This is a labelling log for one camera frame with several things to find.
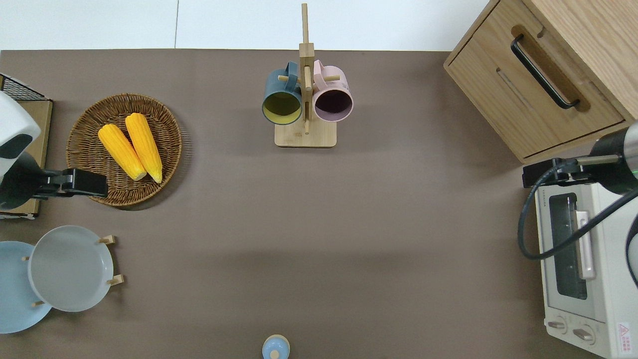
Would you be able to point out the wooden plate rack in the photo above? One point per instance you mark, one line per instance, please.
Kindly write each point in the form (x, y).
(115, 280)

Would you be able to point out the pink mug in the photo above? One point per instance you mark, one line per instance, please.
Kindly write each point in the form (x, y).
(333, 85)

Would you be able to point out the light blue plate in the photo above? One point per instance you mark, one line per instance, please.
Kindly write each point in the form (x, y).
(15, 299)

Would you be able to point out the grey plate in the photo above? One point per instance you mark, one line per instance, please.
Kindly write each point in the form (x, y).
(70, 269)

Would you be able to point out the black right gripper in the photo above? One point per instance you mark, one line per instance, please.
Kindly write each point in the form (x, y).
(541, 174)

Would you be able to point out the light wooden cabinet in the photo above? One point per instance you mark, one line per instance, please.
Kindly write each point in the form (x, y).
(598, 30)

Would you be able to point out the bamboo mug tree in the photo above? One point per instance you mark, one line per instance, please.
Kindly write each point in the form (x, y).
(305, 137)

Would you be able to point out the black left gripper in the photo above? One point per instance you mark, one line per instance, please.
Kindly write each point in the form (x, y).
(84, 183)

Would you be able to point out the yellow corn cob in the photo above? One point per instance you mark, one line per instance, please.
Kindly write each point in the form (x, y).
(144, 147)
(121, 152)

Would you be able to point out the dark teal mug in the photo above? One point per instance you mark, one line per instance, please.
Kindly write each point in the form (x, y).
(279, 85)

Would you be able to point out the white toaster oven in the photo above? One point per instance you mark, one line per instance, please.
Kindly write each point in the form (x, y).
(605, 279)

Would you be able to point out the wooden drawer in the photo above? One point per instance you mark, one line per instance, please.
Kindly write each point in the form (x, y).
(503, 99)

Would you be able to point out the brown wicker basket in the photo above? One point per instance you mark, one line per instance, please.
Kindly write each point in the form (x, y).
(84, 129)

